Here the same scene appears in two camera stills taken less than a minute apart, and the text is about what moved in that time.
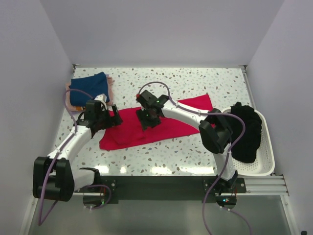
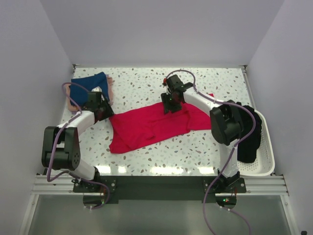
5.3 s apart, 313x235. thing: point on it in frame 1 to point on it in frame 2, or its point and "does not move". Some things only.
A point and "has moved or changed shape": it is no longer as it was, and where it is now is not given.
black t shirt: (245, 151) does not move
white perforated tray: (264, 163) does not move
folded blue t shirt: (93, 85) does not move
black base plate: (137, 188) does not move
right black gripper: (145, 123) to (167, 106)
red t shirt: (130, 133) has moved or changed shape
